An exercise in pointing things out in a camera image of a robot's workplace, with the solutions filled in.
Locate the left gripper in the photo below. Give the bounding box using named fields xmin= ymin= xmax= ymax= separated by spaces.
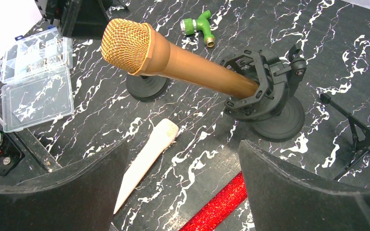
xmin=35 ymin=0 xmax=114 ymax=40

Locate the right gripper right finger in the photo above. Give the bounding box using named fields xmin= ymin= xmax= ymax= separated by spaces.
xmin=238 ymin=140 xmax=370 ymax=231

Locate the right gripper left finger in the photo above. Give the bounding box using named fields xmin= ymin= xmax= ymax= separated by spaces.
xmin=0 ymin=141 xmax=129 ymax=231

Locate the gold microphone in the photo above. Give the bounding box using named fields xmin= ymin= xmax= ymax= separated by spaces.
xmin=101 ymin=18 xmax=259 ymax=99

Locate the red glitter microphone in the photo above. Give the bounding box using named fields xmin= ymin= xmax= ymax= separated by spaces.
xmin=180 ymin=172 xmax=247 ymax=231

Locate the black round base clip stand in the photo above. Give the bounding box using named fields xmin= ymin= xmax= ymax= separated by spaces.
xmin=126 ymin=75 xmax=170 ymax=102

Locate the pink microphone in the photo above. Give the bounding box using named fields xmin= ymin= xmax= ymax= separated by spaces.
xmin=113 ymin=118 xmax=179 ymax=214

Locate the black round base shock stand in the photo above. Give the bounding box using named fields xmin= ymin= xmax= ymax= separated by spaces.
xmin=220 ymin=43 xmax=307 ymax=142

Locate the black tall tripod stand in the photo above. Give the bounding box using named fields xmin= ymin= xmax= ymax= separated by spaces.
xmin=319 ymin=93 xmax=370 ymax=181

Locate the clear plastic screw box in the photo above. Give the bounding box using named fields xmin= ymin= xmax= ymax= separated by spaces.
xmin=0 ymin=26 xmax=74 ymax=133

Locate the green hose splitter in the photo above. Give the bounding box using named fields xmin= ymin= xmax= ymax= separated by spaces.
xmin=180 ymin=10 xmax=215 ymax=48

